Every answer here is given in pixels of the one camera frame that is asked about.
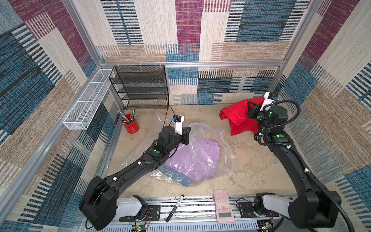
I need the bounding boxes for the clear plastic vacuum bag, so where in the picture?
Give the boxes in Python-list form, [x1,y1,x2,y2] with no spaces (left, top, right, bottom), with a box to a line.
[127,111,237,186]

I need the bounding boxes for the white wire mesh basket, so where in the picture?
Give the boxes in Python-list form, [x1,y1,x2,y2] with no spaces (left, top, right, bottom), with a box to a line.
[63,69,112,130]

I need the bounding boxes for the black marker pen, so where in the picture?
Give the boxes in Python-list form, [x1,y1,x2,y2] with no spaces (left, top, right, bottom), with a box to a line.
[165,194,185,222]

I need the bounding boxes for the red pen cup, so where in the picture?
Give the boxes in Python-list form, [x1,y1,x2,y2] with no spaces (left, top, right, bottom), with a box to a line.
[123,119,140,134]

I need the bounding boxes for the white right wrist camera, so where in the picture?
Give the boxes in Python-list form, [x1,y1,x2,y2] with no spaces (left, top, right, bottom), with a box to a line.
[260,92,279,112]

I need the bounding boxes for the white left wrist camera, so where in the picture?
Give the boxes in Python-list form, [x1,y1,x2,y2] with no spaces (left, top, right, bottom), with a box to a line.
[172,115,185,135]

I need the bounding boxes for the pink calculator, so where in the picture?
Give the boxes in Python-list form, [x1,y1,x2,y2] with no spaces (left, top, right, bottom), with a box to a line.
[214,189,235,224]

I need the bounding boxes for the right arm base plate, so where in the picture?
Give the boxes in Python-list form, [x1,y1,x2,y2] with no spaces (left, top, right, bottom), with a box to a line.
[237,202,280,218]

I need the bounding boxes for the grey-blue folded trousers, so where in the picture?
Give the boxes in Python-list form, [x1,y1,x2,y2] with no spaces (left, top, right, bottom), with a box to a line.
[158,165,193,187]

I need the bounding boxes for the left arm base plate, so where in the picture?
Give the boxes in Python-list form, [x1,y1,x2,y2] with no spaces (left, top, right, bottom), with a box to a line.
[119,205,161,222]

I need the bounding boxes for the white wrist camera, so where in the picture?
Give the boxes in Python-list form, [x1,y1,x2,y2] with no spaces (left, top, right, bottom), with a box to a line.
[172,115,185,135]
[260,92,279,112]

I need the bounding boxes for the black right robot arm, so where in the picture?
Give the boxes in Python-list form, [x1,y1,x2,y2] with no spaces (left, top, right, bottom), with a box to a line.
[247,100,355,232]

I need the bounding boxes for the black wire mesh shelf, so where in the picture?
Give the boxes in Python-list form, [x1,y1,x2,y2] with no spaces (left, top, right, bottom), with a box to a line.
[109,65,170,109]

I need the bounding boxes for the lilac trousers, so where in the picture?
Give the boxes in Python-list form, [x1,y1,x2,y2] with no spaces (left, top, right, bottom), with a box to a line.
[165,137,221,183]

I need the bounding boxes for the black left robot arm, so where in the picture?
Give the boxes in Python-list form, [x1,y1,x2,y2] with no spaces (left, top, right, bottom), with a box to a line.
[79,126,191,231]

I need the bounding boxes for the red trousers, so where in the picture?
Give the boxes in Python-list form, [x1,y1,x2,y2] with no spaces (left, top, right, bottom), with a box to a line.
[219,97,264,136]

